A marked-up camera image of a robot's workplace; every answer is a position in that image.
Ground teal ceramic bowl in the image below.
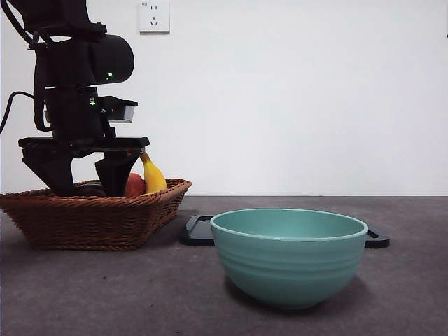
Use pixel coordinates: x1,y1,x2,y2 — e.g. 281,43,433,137
209,208,369,310

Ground red apple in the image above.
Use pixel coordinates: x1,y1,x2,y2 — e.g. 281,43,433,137
123,172,146,197

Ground yellow banana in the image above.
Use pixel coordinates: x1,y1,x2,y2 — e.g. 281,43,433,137
139,153,168,195

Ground brown wicker basket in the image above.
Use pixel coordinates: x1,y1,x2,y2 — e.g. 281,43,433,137
0,178,193,251

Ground black rectangular tray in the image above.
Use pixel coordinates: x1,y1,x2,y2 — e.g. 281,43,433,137
178,214,391,249

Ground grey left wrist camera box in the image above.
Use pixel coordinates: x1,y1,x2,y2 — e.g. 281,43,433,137
101,96,139,124

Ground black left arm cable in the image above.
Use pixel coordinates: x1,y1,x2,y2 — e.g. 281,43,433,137
0,91,36,134

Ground white wall socket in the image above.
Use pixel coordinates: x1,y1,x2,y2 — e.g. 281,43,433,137
139,0,172,35

